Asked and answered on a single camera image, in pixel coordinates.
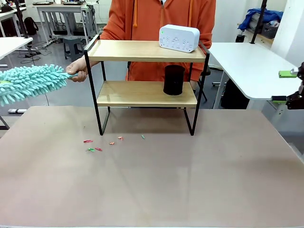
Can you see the black chair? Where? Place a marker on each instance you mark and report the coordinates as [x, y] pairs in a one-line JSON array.
[[206, 71]]

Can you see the black cylindrical cup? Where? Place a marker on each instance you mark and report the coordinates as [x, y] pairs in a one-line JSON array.
[[174, 80]]

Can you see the grey metal desk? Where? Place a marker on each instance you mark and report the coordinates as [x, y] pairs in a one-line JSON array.
[[61, 8]]

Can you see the teal microfibre duster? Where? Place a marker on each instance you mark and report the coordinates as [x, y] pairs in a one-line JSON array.
[[28, 80]]

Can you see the small white table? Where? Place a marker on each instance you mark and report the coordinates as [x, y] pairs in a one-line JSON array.
[[12, 45]]

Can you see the wooden shelf black metal frame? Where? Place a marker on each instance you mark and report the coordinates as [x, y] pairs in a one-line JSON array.
[[142, 56]]

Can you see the red paper scrap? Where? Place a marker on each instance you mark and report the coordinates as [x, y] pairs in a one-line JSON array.
[[88, 141], [98, 149]]

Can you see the large white table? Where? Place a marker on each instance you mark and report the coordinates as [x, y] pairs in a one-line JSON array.
[[249, 61]]

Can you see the black backpack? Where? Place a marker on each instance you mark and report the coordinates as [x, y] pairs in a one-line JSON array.
[[31, 26]]

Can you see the black plastic crate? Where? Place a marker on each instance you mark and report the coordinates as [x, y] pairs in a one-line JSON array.
[[268, 29]]

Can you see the grey plastic stool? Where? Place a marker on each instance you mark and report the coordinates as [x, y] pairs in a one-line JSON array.
[[73, 45]]

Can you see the blue cloth pile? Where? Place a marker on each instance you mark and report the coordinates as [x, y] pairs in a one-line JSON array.
[[259, 15]]

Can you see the black bag under table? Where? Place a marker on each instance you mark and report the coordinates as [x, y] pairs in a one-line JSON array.
[[235, 95]]

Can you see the person's right hand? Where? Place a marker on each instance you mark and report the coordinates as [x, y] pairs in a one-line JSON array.
[[78, 67]]

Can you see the white power strip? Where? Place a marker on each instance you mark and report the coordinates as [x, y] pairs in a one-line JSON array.
[[17, 110]]

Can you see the person's right forearm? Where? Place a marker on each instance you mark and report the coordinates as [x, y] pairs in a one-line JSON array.
[[93, 64]]

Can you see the black stand pole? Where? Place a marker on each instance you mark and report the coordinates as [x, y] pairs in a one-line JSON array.
[[21, 19], [259, 21]]

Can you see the person in orange hoodie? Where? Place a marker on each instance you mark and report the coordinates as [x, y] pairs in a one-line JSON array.
[[147, 23]]

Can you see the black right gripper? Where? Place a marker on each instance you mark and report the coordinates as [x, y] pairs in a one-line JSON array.
[[302, 88]]

